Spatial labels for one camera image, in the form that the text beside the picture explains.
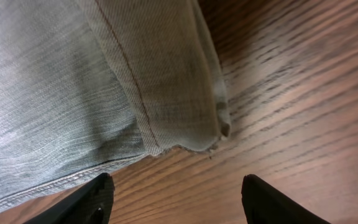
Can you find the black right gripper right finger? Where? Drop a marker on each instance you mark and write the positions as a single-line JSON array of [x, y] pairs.
[[264, 204]]

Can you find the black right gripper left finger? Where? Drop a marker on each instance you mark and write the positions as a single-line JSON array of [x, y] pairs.
[[90, 204]]

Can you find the light blue denim shorts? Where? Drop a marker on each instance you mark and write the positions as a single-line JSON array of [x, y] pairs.
[[92, 86]]

